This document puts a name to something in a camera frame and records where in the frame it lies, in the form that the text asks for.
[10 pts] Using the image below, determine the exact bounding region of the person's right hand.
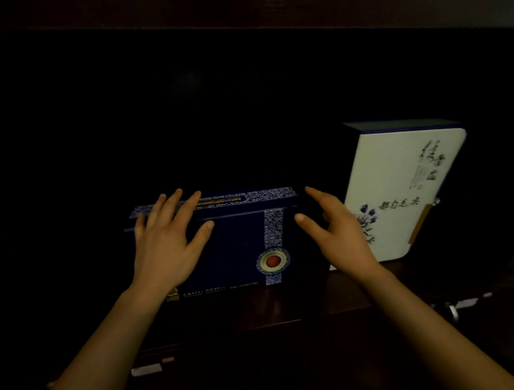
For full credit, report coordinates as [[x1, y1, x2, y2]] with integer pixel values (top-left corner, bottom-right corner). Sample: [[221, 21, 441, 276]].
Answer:
[[294, 186, 382, 279]]

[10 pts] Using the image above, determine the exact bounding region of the person's left hand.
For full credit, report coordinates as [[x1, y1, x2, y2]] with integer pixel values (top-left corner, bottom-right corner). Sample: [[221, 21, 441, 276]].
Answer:
[[130, 189, 216, 302]]

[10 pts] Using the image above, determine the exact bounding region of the dark blue patterned box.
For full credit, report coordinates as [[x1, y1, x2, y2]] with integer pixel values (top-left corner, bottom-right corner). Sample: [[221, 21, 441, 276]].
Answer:
[[123, 186, 322, 302]]

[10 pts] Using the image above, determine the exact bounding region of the white floral tea box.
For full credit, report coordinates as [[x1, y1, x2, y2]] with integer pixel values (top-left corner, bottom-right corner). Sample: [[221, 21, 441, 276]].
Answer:
[[330, 119, 468, 271]]

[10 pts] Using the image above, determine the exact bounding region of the person's left forearm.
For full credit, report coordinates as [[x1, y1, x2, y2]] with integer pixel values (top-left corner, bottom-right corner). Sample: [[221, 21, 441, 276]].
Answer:
[[52, 283, 173, 390]]

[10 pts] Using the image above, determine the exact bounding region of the person's right forearm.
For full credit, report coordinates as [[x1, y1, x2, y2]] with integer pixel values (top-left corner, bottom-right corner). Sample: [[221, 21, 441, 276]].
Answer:
[[359, 263, 514, 390]]

